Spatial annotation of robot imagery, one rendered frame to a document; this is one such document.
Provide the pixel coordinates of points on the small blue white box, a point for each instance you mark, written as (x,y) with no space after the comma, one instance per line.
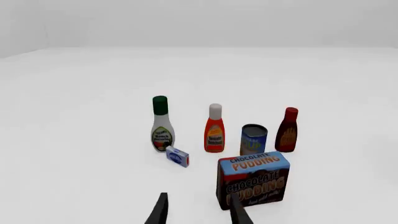
(177,156)

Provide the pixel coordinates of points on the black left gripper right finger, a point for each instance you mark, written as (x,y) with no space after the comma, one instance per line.
(238,213)

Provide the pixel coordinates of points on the dark red bbq sauce bottle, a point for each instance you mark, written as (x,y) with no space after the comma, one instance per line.
(287,133)

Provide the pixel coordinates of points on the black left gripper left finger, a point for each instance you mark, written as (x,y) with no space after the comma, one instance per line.
(159,211)

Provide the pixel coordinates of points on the chocolate pudding box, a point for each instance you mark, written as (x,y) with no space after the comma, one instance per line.
(253,179)

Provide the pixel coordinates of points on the blue soup tin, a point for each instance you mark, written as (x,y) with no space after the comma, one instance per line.
(253,142)

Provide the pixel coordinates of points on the ranch dressing bottle green cap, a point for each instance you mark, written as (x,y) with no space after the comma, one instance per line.
(161,127)

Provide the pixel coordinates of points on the tomato ketchup bottle white cap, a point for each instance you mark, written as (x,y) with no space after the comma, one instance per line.
(214,133)

